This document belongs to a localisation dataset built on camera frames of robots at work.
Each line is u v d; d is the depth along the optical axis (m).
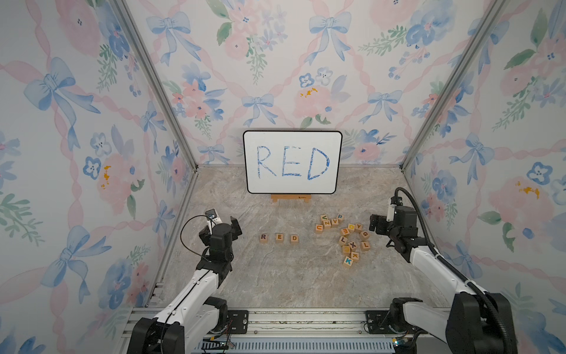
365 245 0.89
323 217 0.98
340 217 0.98
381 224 0.78
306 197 1.03
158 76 0.86
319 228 0.95
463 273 0.82
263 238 0.91
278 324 0.75
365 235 0.92
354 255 0.86
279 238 0.91
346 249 0.88
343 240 0.90
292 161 0.96
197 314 0.58
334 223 0.95
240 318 0.75
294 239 0.91
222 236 0.63
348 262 0.85
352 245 0.90
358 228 0.95
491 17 0.70
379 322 0.75
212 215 0.72
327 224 0.95
